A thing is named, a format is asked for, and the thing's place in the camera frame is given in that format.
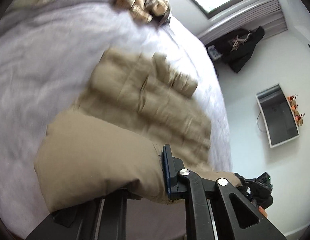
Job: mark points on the lavender quilted bedspread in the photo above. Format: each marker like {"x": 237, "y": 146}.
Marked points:
{"x": 47, "y": 54}

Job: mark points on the black hanging coat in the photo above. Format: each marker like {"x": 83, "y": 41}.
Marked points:
{"x": 237, "y": 46}

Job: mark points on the grey striped curtain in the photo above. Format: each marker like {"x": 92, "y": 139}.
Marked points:
{"x": 263, "y": 13}

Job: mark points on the tan puffer jacket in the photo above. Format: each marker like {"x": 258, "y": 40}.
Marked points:
{"x": 113, "y": 135}

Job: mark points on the wall-mounted television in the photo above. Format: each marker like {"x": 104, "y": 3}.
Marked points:
{"x": 277, "y": 115}

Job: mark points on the striped beige clothes pile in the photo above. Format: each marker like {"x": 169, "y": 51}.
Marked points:
{"x": 144, "y": 11}

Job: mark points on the person right hand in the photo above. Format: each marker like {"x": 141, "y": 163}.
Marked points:
{"x": 262, "y": 211}

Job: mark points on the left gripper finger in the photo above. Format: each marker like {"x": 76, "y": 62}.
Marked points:
{"x": 215, "y": 209}

